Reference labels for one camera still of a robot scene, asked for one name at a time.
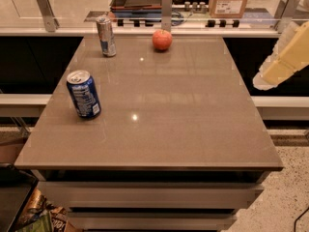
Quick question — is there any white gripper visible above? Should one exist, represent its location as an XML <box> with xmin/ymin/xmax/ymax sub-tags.
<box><xmin>253</xmin><ymin>22</ymin><xmax>309</xmax><ymax>91</ymax></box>

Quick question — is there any slim silver-blue Red Bull can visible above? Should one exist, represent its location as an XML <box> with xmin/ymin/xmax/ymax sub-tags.
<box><xmin>96</xmin><ymin>15</ymin><xmax>116</xmax><ymax>57</ymax></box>

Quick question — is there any blue Pepsi soda can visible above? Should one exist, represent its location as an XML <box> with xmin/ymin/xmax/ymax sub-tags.
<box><xmin>67</xmin><ymin>70</ymin><xmax>101</xmax><ymax>119</ymax></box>

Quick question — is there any brown cardboard box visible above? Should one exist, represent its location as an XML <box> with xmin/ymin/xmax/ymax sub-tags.
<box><xmin>209</xmin><ymin>0</ymin><xmax>248</xmax><ymax>18</ymax></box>

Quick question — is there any red apple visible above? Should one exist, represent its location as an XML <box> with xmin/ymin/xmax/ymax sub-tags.
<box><xmin>152</xmin><ymin>29</ymin><xmax>173</xmax><ymax>50</ymax></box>

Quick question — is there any grey cabinet drawer unit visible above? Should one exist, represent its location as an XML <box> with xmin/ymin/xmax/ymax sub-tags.
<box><xmin>34</xmin><ymin>168</ymin><xmax>270</xmax><ymax>232</ymax></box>

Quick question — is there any snack bags pile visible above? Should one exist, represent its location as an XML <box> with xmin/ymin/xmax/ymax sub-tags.
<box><xmin>14</xmin><ymin>188</ymin><xmax>83</xmax><ymax>232</ymax></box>

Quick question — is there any dark bin at left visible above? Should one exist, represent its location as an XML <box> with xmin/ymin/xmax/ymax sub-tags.
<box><xmin>0</xmin><ymin>163</ymin><xmax>38</xmax><ymax>232</ymax></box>

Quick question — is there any right metal glass bracket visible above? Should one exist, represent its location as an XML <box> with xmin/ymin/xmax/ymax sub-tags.
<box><xmin>274</xmin><ymin>0</ymin><xmax>299</xmax><ymax>34</ymax></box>

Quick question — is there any metal glass bracket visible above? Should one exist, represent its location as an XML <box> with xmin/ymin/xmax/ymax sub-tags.
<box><xmin>161</xmin><ymin>0</ymin><xmax>172</xmax><ymax>32</ymax></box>
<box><xmin>274</xmin><ymin>0</ymin><xmax>299</xmax><ymax>34</ymax></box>
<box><xmin>36</xmin><ymin>0</ymin><xmax>59</xmax><ymax>32</ymax></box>

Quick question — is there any middle metal glass bracket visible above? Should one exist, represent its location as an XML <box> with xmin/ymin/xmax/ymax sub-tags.
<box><xmin>161</xmin><ymin>0</ymin><xmax>172</xmax><ymax>32</ymax></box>

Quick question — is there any black cable on floor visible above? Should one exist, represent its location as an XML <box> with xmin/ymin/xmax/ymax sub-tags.
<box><xmin>293</xmin><ymin>206</ymin><xmax>309</xmax><ymax>232</ymax></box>

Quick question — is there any left metal glass bracket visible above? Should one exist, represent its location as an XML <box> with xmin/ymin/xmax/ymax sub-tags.
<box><xmin>36</xmin><ymin>0</ymin><xmax>59</xmax><ymax>32</ymax></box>

